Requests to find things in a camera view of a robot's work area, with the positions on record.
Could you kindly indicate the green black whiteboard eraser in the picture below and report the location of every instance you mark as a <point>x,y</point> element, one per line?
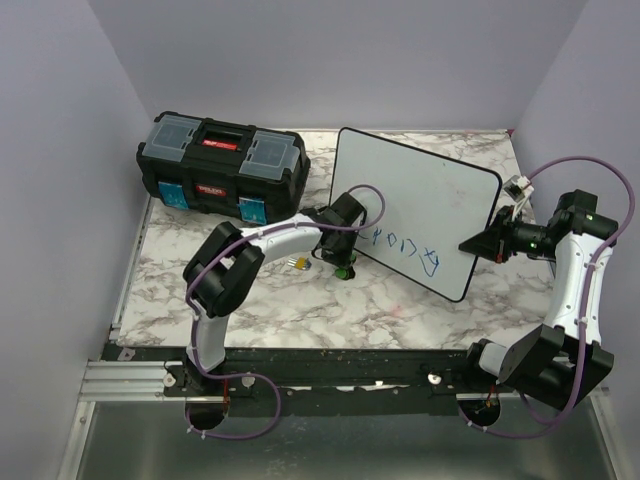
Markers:
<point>345,273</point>

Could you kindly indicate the black plastic toolbox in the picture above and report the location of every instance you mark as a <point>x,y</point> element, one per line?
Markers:
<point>250,173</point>

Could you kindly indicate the white dry-erase whiteboard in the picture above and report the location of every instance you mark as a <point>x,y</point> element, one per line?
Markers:
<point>424,205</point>

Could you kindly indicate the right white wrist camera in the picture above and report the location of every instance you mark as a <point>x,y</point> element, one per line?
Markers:
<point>519,189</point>

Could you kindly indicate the aluminium extrusion frame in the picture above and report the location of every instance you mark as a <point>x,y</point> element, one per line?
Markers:
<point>123,430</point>

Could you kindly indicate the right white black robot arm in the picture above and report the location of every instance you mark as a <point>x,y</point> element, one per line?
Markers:
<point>544,362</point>

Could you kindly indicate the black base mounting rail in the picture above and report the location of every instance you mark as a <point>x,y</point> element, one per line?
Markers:
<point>319,382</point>

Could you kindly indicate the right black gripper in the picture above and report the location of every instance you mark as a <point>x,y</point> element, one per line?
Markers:
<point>495,243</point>

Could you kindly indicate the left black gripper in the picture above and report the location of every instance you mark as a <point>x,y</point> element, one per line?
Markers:
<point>344,259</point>

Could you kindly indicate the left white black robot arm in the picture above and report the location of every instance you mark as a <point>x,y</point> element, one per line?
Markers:
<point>222,272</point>

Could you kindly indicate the yellow hex key set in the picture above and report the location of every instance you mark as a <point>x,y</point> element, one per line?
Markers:
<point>299,263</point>

